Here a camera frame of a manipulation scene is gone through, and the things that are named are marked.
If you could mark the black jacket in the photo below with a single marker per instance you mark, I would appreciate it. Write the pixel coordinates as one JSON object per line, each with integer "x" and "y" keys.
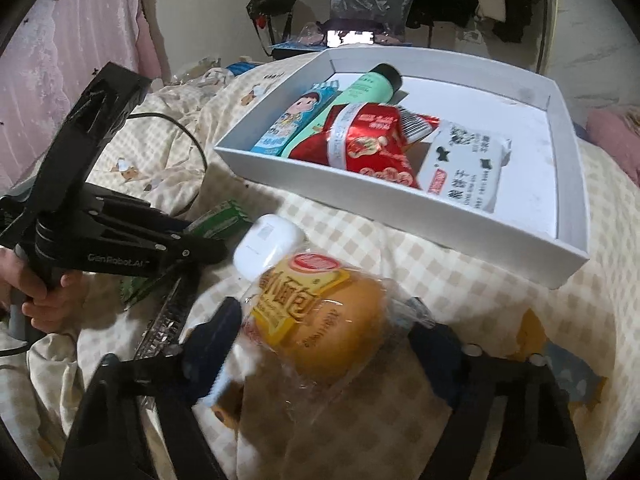
{"x": 515, "y": 5}

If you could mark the black handbag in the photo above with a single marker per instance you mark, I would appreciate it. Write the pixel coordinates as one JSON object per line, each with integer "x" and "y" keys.
{"x": 272, "y": 2}

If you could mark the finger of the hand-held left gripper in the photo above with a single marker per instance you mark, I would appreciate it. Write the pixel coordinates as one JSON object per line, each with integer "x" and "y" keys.
{"x": 145, "y": 217}
{"x": 200, "y": 252}

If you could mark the white cardboard box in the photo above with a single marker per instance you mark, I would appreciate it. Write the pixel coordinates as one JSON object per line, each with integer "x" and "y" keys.
{"x": 525, "y": 125}

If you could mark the bread bun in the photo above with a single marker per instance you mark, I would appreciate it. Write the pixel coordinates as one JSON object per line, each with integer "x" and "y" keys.
{"x": 330, "y": 330}

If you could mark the green tube with black cap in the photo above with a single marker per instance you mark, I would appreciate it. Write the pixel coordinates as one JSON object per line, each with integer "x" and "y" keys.
{"x": 350, "y": 95}

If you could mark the red snack packet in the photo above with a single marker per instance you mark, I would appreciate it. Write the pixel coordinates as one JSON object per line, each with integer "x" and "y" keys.
{"x": 370, "y": 150}

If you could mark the blue cartoon packet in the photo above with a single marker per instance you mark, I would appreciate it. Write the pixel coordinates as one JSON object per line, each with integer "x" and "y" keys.
{"x": 285, "y": 125}

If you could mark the long green box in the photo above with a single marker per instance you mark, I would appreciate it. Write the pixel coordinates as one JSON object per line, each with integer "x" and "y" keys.
{"x": 220, "y": 217}

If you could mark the cow-print biscuit packet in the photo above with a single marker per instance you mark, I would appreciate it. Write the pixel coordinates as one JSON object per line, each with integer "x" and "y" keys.
{"x": 465, "y": 175}

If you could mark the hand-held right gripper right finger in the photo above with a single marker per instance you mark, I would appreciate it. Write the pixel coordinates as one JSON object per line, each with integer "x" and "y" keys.
{"x": 435, "y": 360}

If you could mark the white earbuds case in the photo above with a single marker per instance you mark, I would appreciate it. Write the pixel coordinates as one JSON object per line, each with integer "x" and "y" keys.
{"x": 265, "y": 245}

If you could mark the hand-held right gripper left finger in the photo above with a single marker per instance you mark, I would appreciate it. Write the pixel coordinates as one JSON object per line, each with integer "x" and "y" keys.
{"x": 215, "y": 340}

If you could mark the blue cloth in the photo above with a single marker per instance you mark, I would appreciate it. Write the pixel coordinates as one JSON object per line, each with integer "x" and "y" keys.
{"x": 242, "y": 68}

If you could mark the clear hair claw clip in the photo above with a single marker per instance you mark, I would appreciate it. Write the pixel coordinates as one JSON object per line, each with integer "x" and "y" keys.
{"x": 167, "y": 315}

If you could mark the pink fluffy blanket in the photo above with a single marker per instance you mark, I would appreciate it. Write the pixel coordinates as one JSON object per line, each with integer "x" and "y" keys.
{"x": 615, "y": 140}

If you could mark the person's left hand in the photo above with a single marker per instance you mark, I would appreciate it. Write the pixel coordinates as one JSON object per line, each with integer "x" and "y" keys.
{"x": 55, "y": 305}

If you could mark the pink curtain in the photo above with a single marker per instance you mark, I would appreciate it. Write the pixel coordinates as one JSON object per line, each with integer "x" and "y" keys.
{"x": 75, "y": 35}

